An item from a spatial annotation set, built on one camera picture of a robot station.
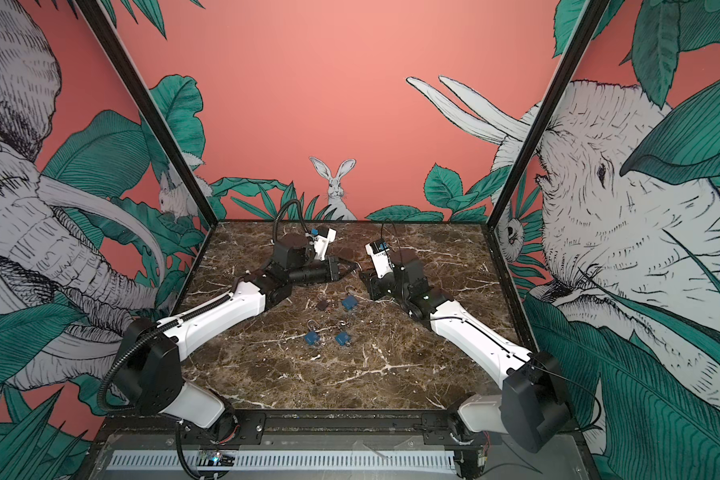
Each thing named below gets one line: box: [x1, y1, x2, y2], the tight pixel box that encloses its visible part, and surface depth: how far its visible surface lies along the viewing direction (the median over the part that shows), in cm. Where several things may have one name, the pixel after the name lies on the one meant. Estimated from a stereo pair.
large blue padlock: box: [342, 295, 358, 310], surface depth 100 cm
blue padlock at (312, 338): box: [304, 330, 321, 346], surface depth 92 cm
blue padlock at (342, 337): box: [336, 330, 351, 346], surface depth 92 cm
